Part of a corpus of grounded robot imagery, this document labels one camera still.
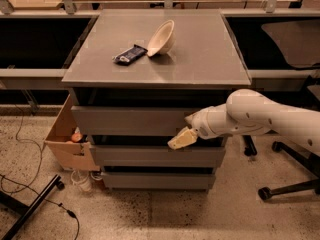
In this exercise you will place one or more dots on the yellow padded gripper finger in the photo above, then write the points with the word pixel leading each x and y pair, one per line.
pixel 183 139

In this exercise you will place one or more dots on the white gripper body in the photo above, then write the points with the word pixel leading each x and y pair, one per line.
pixel 202 123

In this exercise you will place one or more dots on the grey top drawer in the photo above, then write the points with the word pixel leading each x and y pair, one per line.
pixel 130 121

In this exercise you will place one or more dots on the grey drawer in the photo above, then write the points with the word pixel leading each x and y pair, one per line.
pixel 157 156
pixel 158 181
pixel 130 121

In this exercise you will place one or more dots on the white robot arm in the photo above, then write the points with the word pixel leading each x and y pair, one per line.
pixel 247 112

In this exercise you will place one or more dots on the grey drawer cabinet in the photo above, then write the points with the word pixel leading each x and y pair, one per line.
pixel 137 76

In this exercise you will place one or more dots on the grey middle drawer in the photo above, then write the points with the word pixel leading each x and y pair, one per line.
pixel 157 156

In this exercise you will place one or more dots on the grey bottom drawer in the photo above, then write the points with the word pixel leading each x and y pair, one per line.
pixel 158 181

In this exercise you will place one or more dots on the black table leg with wheel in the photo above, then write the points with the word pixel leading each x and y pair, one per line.
pixel 250 149

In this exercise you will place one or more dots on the white bowl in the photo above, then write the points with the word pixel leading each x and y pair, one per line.
pixel 162 40

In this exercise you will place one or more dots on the dark blue snack packet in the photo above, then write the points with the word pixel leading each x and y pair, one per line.
pixel 130 55

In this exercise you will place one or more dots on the black office chair base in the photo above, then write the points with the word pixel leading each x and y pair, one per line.
pixel 289 171

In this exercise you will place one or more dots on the orange object in box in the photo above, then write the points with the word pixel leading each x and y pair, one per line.
pixel 77 137

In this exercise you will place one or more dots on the white plastic cup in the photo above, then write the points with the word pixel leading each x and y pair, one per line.
pixel 81 179

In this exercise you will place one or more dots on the cardboard box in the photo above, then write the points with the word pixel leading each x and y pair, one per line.
pixel 70 155

